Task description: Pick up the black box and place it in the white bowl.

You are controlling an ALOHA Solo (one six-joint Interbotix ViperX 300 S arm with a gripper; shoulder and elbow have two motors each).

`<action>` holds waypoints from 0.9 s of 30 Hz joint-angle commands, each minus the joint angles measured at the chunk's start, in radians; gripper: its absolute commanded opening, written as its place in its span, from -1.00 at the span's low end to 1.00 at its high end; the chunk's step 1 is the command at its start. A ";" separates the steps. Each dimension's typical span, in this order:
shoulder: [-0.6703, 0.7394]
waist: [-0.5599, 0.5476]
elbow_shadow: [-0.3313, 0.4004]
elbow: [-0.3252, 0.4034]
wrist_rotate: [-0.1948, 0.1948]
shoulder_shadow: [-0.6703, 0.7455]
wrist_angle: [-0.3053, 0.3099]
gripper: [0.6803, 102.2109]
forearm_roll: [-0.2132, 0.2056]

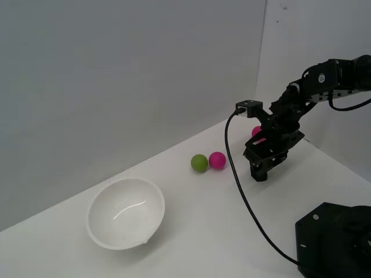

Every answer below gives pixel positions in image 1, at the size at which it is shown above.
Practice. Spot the pink golf ball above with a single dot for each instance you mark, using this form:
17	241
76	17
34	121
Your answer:
255	131
217	160

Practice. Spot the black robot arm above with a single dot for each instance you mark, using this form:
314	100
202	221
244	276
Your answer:
324	84

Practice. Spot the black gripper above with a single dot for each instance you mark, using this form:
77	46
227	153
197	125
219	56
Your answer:
272	139

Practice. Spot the green golf ball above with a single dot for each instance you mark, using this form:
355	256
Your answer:
199	162

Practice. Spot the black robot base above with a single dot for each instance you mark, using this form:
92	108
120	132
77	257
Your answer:
333	240

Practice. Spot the white bowl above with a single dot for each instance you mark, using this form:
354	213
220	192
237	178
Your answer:
126	213

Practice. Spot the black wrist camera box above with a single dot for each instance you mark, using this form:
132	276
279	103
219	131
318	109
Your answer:
248	107

